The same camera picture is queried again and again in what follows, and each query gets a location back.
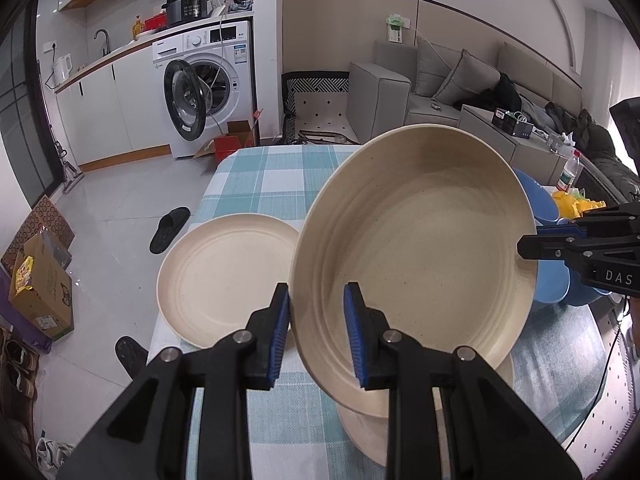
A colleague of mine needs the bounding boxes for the black pressure cooker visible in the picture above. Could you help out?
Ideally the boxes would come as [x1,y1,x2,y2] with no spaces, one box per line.
[165,0,211,28]

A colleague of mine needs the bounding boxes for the black slipper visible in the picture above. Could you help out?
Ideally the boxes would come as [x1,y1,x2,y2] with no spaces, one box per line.
[115,336,149,380]
[150,206,192,255]

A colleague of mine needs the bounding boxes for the red cardboard box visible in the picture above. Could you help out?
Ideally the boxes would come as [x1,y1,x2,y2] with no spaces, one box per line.
[194,120,258,163]

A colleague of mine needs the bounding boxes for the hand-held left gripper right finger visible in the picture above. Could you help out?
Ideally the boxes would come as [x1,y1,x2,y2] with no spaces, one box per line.
[342,281,583,480]

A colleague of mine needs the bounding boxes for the grey pillow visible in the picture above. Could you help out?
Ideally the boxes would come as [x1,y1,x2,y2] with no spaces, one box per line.
[415,37,463,98]
[432,49,501,106]

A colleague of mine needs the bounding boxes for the black box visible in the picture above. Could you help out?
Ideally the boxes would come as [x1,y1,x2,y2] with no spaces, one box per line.
[491,108,536,138]

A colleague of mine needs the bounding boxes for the black white patterned mat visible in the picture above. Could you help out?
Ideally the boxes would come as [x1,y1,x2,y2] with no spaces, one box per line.
[281,71,361,147]

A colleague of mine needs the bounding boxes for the clear water bottle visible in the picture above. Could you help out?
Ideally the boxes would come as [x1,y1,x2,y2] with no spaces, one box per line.
[555,149,585,193]

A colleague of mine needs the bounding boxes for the black chair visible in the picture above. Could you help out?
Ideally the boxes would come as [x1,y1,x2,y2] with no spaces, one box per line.
[610,97,640,181]

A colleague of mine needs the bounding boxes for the yellow plastic bag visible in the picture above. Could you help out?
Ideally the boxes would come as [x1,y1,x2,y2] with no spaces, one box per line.
[550,187,608,221]

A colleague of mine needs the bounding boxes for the black jacket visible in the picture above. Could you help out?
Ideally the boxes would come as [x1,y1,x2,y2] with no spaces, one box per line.
[452,72,523,111]

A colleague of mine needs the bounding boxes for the white washing machine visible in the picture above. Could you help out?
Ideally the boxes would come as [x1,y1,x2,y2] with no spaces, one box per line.
[152,20,258,159]

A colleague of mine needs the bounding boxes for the white lower kitchen cabinets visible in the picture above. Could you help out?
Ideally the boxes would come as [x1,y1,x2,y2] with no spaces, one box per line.
[55,50,173,172]

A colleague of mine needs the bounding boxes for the grey sofa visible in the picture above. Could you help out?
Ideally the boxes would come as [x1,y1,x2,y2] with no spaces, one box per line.
[349,40,640,196]

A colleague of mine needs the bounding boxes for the dark green coat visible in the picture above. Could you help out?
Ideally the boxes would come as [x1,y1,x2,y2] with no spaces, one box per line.
[545,102,640,181]

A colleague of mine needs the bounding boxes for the black cable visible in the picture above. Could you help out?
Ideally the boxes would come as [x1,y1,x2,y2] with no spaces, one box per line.
[594,305,632,413]

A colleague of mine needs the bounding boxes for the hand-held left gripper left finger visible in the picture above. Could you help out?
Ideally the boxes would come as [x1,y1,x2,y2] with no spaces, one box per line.
[57,282,292,480]

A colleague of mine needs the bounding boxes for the teal checked tablecloth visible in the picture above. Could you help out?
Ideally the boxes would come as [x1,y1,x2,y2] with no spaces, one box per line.
[150,145,608,480]

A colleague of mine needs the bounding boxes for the group of shoes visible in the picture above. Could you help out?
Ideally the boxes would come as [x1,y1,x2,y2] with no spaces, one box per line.
[0,327,39,401]

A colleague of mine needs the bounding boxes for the beige plate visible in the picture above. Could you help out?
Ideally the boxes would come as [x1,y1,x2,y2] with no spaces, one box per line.
[289,124,540,418]
[156,214,301,351]
[336,350,516,462]

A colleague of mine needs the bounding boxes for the patterned flat cardboard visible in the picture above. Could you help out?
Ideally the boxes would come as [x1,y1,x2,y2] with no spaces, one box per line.
[1,195,76,276]

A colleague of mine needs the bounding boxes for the white electric kettle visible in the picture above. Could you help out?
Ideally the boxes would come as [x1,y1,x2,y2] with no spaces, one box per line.
[52,54,74,85]

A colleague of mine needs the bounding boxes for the grey side cabinet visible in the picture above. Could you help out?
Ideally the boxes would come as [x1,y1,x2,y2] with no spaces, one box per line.
[459,104,568,188]

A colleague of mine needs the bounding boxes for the white sneaker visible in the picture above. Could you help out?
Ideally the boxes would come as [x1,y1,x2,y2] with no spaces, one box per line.
[35,437,76,476]

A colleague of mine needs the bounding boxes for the black glass door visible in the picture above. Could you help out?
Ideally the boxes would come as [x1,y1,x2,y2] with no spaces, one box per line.
[0,10,57,201]

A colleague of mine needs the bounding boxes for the brown cardboard box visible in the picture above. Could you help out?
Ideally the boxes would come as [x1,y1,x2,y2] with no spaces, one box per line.
[9,234,75,343]

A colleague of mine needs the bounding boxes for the floor mop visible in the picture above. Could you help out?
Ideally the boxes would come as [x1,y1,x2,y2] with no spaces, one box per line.
[54,139,84,194]

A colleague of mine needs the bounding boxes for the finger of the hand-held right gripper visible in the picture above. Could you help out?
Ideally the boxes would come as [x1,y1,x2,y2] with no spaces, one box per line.
[516,232,640,262]
[536,203,640,237]

